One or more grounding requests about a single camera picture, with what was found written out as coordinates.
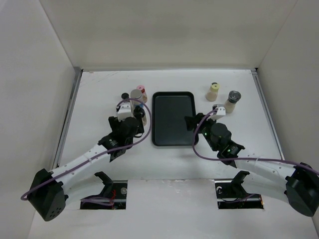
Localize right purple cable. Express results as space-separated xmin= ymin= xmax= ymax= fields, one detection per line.
xmin=192 ymin=109 xmax=319 ymax=175

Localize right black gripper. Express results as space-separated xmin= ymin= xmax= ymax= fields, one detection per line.
xmin=185 ymin=113 xmax=219 ymax=152

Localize grey-lid grinder bottle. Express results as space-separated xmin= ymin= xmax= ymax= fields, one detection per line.
xmin=224 ymin=91 xmax=242 ymax=114

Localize silver-lid jar white beads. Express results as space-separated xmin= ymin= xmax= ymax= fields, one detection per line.
xmin=130 ymin=89 xmax=144 ymax=108

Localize black-cap bottle white powder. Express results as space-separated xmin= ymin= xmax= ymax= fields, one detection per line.
xmin=133 ymin=106 xmax=147 ymax=126

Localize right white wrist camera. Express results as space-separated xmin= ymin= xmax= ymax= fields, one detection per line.
xmin=211 ymin=104 xmax=226 ymax=120

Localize yellow-lid spice bottle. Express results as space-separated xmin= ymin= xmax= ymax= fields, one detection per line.
xmin=205 ymin=82 xmax=220 ymax=102

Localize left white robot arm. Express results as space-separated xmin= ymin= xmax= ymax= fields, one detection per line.
xmin=26 ymin=117 xmax=144 ymax=222

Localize small dark pepper jar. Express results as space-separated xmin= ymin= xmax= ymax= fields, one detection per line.
xmin=121 ymin=93 xmax=130 ymax=100

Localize pink-lid spice bottle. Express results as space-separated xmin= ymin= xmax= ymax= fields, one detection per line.
xmin=137 ymin=85 xmax=148 ymax=103

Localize black rectangular tray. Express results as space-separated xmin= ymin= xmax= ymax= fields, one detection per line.
xmin=152 ymin=91 xmax=196 ymax=147

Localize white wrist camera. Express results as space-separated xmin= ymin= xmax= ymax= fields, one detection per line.
xmin=116 ymin=103 xmax=132 ymax=121
xmin=211 ymin=104 xmax=226 ymax=120

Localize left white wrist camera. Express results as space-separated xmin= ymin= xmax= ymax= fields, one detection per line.
xmin=116 ymin=103 xmax=132 ymax=121

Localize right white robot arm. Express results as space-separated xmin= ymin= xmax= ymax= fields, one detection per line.
xmin=184 ymin=111 xmax=319 ymax=217

